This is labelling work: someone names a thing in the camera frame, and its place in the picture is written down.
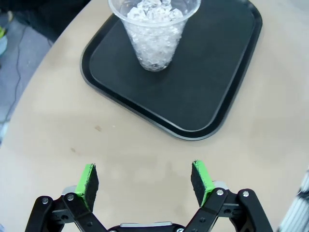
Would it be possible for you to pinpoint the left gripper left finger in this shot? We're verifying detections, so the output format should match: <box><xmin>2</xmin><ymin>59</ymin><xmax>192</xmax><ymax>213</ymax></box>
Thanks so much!
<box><xmin>25</xmin><ymin>163</ymin><xmax>108</xmax><ymax>232</ymax></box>

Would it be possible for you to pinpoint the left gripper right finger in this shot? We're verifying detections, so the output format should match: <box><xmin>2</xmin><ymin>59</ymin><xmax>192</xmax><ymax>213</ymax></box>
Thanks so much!
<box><xmin>183</xmin><ymin>159</ymin><xmax>275</xmax><ymax>232</ymax></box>

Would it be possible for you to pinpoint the tall clear cup with ice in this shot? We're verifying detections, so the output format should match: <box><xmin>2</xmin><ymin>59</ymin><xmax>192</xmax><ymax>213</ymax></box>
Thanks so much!
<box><xmin>108</xmin><ymin>0</ymin><xmax>202</xmax><ymax>72</ymax></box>

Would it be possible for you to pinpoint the grey striped cloth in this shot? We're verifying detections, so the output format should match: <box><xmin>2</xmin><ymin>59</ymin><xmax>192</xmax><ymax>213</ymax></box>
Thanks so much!
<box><xmin>276</xmin><ymin>166</ymin><xmax>309</xmax><ymax>232</ymax></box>

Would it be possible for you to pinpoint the black plastic serving tray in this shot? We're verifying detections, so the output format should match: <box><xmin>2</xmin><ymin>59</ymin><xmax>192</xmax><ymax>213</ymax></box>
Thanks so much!
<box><xmin>79</xmin><ymin>0</ymin><xmax>263</xmax><ymax>142</ymax></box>

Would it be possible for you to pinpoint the thin dark floor cable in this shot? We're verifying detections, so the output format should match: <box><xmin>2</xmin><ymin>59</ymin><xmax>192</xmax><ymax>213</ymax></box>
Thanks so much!
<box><xmin>0</xmin><ymin>24</ymin><xmax>28</xmax><ymax>124</ymax></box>

